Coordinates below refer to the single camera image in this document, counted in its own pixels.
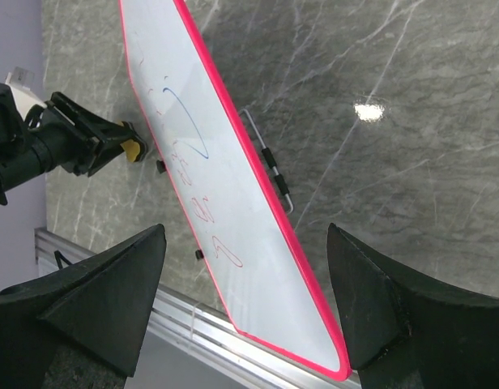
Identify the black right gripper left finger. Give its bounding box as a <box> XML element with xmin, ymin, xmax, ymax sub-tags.
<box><xmin>0</xmin><ymin>224</ymin><xmax>166</xmax><ymax>388</ymax></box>

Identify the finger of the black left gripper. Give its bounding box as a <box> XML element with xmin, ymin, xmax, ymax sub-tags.
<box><xmin>78</xmin><ymin>105</ymin><xmax>139</xmax><ymax>142</ymax></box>
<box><xmin>87</xmin><ymin>139</ymin><xmax>125</xmax><ymax>177</ymax></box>

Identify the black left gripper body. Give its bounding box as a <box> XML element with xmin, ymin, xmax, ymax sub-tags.
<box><xmin>0</xmin><ymin>83</ymin><xmax>96</xmax><ymax>205</ymax></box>

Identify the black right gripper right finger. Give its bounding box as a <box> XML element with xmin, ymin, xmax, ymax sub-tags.
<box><xmin>326</xmin><ymin>224</ymin><xmax>499</xmax><ymax>388</ymax></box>

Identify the yellow and black eraser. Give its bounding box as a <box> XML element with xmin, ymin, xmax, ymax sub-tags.
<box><xmin>117</xmin><ymin>121</ymin><xmax>148</xmax><ymax>163</ymax></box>

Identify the red-framed whiteboard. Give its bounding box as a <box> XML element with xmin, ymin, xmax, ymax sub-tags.
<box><xmin>119</xmin><ymin>1</ymin><xmax>352</xmax><ymax>381</ymax></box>

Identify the aluminium mounting rail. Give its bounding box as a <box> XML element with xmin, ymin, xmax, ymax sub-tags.
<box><xmin>33</xmin><ymin>227</ymin><xmax>360</xmax><ymax>389</ymax></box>

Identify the metal wire whiteboard stand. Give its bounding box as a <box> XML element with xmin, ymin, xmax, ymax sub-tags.
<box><xmin>239</xmin><ymin>109</ymin><xmax>295</xmax><ymax>215</ymax></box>

